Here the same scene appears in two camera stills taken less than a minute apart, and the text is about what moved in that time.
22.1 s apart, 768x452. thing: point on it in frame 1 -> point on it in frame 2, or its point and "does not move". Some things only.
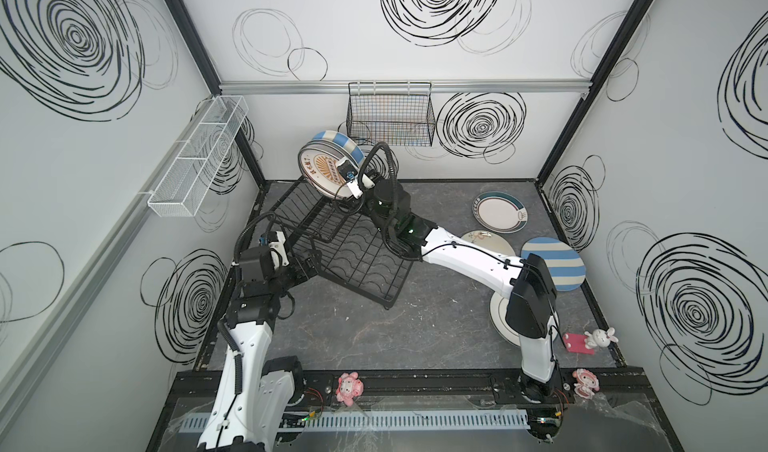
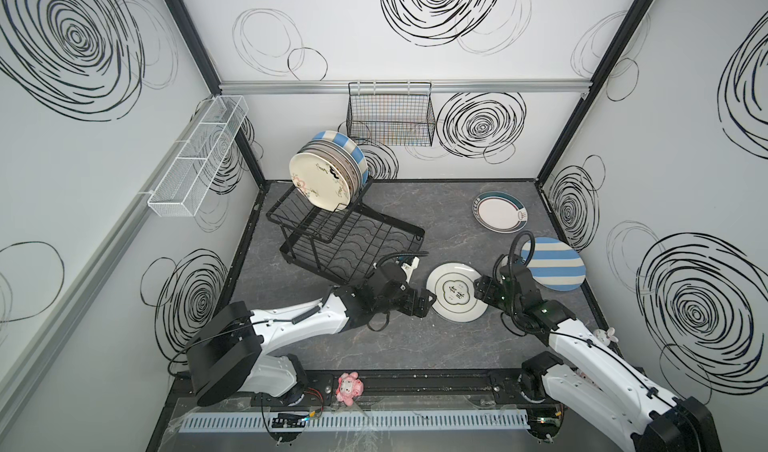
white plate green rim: [500, 212] does not move
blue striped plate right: [567, 266] does not move
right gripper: [365, 190] -> [488, 290]
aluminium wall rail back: [402, 85] does not move
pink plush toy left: [349, 387] does not move
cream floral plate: [490, 239] -> [319, 180]
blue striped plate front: [334, 136] does not move
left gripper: [299, 265] -> [421, 302]
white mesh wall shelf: [184, 185] does not move
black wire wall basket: [390, 113] does not move
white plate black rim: [498, 309] -> [452, 283]
